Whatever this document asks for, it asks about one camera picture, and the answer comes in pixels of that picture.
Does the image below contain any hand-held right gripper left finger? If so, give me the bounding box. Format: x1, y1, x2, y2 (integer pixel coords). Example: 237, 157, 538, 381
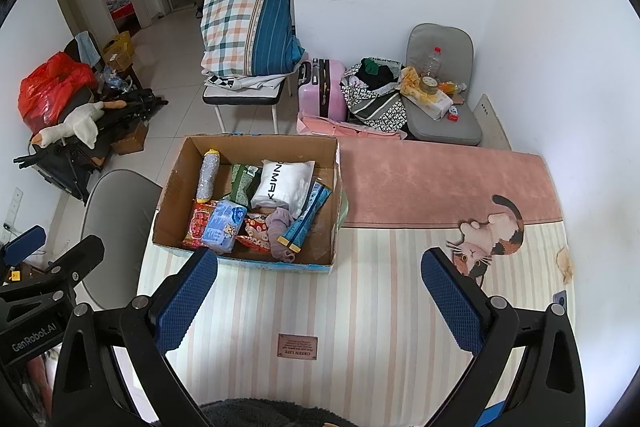
51, 247, 219, 427

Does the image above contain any white folding chair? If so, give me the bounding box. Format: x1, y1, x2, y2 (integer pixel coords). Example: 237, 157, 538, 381
202, 74, 291, 134

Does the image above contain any long blue packet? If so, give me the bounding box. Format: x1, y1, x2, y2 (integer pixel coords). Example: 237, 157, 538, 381
278, 181, 333, 253

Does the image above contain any patterned tote bag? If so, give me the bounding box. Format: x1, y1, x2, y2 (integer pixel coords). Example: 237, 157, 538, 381
341, 57, 408, 138

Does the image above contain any yellow plastic bag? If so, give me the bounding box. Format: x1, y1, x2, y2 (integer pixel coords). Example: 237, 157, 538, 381
398, 67, 423, 96

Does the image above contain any white leaning board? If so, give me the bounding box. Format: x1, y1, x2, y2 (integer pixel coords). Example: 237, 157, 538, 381
472, 94, 513, 152

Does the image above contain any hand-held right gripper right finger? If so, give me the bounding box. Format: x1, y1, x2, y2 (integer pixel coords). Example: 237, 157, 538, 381
421, 248, 587, 427

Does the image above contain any silver and yellow packet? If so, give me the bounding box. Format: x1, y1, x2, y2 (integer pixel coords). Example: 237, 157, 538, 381
196, 149, 222, 202

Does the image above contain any blue towel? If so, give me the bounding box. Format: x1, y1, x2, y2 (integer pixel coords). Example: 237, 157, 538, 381
75, 32, 102, 68

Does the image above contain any white goose plush toy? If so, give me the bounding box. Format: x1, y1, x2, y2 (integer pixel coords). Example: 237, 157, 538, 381
30, 101, 128, 150

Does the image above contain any pink flat bag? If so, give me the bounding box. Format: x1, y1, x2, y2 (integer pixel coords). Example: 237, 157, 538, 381
297, 111, 408, 140

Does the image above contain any clear plastic bottle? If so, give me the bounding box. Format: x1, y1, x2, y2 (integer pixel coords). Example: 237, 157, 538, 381
425, 47, 443, 80

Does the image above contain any purple sock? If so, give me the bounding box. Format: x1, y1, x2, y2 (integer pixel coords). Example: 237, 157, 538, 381
265, 207, 298, 264

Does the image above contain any dark fleece clothing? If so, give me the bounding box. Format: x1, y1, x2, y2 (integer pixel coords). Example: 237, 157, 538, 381
200, 398, 361, 427

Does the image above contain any grey cushioned chair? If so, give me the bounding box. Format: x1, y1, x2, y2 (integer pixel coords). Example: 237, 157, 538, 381
402, 23, 483, 146

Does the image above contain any red snack packet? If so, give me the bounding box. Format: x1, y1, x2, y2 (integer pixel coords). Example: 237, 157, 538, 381
181, 199, 221, 251

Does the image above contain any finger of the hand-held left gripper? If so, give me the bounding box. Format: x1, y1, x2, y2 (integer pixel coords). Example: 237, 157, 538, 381
0, 226, 47, 267
45, 235, 106, 288

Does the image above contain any red plastic bag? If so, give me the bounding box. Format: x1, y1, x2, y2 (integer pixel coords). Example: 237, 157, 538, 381
18, 52, 98, 135

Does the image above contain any white soft packet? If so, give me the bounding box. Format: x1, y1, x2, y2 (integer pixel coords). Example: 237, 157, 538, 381
250, 159, 317, 218

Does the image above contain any pink suitcase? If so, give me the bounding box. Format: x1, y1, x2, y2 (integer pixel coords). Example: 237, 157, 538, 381
298, 58, 348, 122

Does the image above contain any yellow cardboard box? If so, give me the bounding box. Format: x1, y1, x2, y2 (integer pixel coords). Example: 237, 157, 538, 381
102, 32, 136, 70

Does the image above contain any green packet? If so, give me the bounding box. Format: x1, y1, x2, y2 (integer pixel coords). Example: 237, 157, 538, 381
221, 163, 264, 210

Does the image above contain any pile of black tripods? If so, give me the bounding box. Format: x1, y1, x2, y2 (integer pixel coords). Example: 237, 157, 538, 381
13, 87, 170, 202

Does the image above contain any blue tissue pack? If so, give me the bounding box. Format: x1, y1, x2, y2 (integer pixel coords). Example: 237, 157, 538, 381
201, 199, 248, 254

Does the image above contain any orange patterned snack packet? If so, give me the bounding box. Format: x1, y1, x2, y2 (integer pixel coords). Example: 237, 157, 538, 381
235, 213, 273, 254

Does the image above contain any plaid folded quilt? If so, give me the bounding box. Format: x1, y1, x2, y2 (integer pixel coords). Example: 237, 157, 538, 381
200, 0, 306, 80

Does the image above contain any small brown cardboard box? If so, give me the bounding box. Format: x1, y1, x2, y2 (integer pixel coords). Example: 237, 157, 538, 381
111, 122, 150, 156

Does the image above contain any grey plastic chair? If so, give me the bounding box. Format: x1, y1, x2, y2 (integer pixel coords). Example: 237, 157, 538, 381
81, 169, 163, 310

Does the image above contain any white tissue box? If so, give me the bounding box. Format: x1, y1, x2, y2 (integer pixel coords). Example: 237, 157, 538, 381
406, 88, 453, 120

